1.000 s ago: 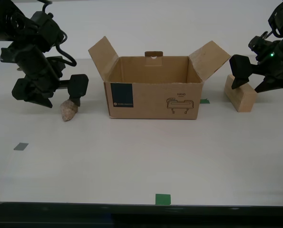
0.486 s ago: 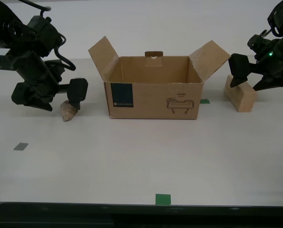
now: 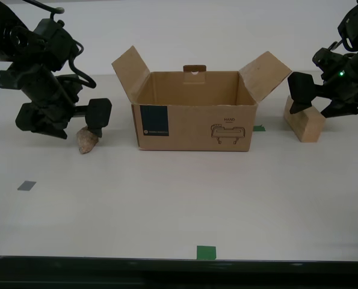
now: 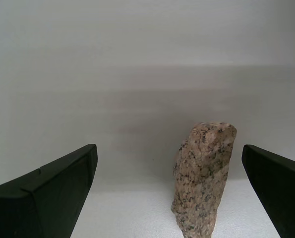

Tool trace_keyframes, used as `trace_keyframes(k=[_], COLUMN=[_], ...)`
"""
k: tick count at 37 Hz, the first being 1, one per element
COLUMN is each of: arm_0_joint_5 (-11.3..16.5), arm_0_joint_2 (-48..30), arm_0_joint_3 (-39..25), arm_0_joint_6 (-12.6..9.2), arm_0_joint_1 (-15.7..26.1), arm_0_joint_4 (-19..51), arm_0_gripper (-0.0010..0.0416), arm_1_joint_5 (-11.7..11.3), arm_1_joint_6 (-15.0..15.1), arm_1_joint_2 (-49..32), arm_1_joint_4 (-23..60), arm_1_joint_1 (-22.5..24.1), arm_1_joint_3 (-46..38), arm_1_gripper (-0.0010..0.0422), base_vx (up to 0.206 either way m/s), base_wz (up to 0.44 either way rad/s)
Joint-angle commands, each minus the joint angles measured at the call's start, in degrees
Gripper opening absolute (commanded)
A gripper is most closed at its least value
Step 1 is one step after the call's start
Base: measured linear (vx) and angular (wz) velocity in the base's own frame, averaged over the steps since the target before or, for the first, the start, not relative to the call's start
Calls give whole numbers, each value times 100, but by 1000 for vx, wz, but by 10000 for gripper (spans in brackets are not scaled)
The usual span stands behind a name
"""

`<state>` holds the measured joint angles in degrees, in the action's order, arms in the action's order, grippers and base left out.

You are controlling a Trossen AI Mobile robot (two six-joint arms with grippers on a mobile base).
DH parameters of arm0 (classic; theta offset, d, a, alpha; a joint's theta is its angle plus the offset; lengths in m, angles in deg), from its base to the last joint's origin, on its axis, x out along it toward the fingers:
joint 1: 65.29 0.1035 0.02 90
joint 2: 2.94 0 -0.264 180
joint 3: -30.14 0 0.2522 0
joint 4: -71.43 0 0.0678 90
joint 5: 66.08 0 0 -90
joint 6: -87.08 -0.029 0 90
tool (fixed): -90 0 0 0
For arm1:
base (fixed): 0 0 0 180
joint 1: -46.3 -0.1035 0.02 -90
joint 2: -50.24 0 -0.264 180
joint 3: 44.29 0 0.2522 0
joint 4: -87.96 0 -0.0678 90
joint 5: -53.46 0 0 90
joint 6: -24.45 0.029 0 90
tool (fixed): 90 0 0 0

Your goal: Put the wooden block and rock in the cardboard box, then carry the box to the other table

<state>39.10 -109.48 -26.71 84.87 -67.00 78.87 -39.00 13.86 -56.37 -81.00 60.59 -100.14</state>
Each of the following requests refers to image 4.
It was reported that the speckled pinkish granite rock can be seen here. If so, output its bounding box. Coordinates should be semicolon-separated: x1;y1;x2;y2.
171;121;237;238

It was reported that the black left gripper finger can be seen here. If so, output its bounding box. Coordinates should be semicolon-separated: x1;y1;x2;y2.
241;144;295;238
0;144;99;238

